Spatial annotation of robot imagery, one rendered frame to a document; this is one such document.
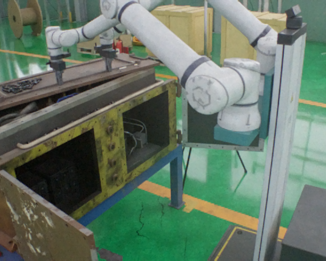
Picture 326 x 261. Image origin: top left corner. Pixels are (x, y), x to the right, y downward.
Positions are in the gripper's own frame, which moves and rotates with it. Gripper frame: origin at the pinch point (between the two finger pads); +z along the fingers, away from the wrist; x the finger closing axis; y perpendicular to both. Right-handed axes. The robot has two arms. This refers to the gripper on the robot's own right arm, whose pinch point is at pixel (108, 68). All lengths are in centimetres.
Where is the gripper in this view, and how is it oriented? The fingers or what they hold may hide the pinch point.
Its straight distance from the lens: 250.7
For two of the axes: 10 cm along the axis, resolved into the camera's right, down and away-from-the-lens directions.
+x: -6.9, -3.0, 6.6
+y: 7.3, -3.1, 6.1
